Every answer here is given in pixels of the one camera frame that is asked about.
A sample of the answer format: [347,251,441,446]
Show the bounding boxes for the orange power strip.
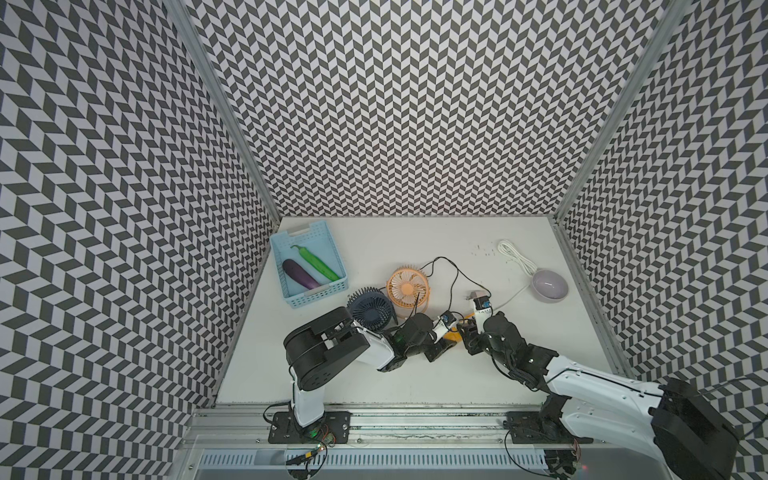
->
[444,311,474,342]

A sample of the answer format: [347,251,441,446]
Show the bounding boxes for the pink usb charger plug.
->
[468,290,488,300]

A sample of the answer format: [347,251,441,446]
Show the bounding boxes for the black orange fan cable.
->
[395,256,494,319]

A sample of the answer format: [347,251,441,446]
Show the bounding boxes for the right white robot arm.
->
[457,312,740,479]

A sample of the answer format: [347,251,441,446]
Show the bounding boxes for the orange desk fan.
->
[385,266,431,320]

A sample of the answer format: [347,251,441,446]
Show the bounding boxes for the dark blue desk fan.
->
[347,287,396,332]

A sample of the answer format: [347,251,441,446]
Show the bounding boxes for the lilac ceramic bowl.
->
[530,269,570,303]

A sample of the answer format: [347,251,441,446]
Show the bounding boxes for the light blue plastic basket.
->
[269,220,348,308]

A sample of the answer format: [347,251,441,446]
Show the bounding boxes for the green toy cucumber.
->
[293,245,340,282]

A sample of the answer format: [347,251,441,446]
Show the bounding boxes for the purple toy eggplant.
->
[282,259,321,290]

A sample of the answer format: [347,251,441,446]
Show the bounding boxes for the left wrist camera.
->
[433,310,458,343]

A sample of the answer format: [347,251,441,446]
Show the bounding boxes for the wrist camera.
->
[470,295,493,333]
[433,310,458,343]

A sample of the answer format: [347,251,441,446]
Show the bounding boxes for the black blue fan cable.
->
[389,291,463,337]

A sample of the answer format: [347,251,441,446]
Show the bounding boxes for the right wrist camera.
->
[470,295,493,333]

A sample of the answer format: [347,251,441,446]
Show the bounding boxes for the coiled white power cord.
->
[490,239,539,311]

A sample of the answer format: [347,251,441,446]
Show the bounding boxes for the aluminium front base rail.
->
[166,404,669,479]

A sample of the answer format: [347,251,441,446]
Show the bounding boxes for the aluminium corner post right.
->
[553,1,692,224]

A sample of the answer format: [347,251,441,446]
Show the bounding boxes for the aluminium corner post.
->
[163,0,281,223]
[553,1,692,224]

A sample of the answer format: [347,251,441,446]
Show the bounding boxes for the aluminium corner post left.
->
[163,0,281,223]

